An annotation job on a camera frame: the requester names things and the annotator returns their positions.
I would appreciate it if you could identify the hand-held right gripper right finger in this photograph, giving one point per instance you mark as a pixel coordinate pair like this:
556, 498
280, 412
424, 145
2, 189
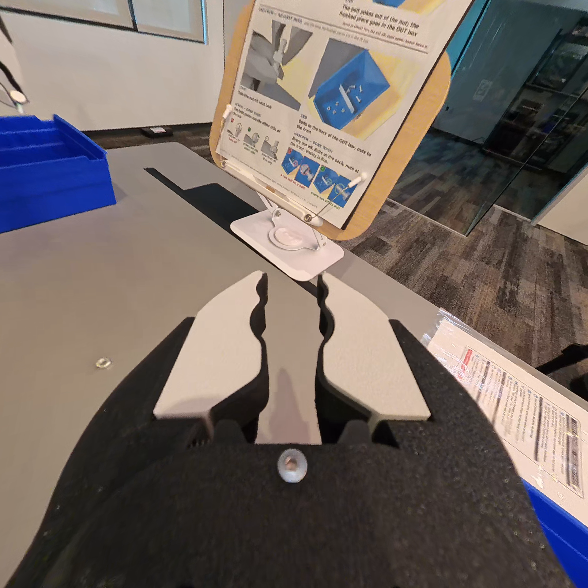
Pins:
367, 363

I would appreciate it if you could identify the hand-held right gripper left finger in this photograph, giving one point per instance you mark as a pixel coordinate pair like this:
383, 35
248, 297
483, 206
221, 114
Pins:
216, 363

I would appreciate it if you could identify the steel hex nut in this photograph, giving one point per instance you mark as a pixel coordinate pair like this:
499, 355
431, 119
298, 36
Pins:
104, 363

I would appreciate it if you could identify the blue bin with black divider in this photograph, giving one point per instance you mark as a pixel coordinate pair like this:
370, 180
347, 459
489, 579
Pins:
46, 183

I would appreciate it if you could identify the paper sheet in plastic sleeve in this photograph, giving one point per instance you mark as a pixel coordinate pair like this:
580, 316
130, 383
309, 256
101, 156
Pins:
519, 404

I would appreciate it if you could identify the black floor box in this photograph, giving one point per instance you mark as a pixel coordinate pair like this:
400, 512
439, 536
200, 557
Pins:
157, 132

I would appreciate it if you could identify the blue plastic bin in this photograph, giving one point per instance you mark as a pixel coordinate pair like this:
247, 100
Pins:
565, 542

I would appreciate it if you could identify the colour printed instruction sheet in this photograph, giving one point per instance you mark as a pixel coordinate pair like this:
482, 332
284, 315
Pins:
321, 69

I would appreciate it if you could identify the small white round device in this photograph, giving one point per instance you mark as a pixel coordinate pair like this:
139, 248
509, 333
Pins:
17, 97

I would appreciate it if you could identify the framed wall panel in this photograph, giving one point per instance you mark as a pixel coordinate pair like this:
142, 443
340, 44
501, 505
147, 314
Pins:
92, 11

